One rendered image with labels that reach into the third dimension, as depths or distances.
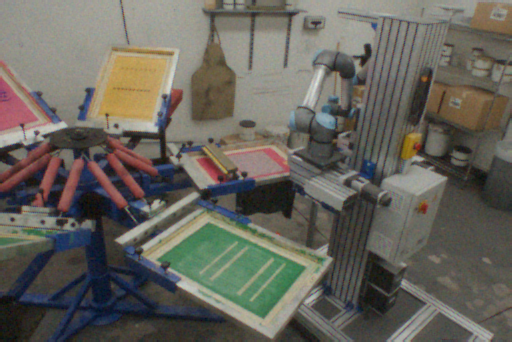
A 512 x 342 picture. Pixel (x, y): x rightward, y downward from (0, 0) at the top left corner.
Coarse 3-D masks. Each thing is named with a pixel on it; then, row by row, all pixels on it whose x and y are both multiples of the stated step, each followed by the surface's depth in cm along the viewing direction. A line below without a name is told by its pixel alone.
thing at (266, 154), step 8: (240, 152) 307; (248, 152) 308; (256, 152) 308; (264, 152) 309; (272, 152) 310; (200, 160) 291; (208, 160) 291; (232, 160) 294; (240, 160) 295; (248, 160) 296; (256, 160) 296; (264, 160) 297; (208, 168) 281; (216, 168) 281
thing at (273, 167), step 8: (272, 160) 298; (280, 160) 299; (240, 168) 284; (248, 168) 284; (256, 168) 285; (264, 168) 286; (272, 168) 287; (280, 168) 288; (288, 168) 289; (216, 176) 271; (224, 176) 272; (248, 176) 274; (256, 176) 275; (264, 176) 276
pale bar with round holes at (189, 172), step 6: (168, 144) 290; (168, 150) 289; (174, 150) 282; (186, 162) 267; (186, 168) 260; (192, 168) 261; (186, 174) 259; (192, 174) 254; (192, 180) 249; (198, 180) 247; (198, 186) 241; (204, 186) 242; (198, 192) 242
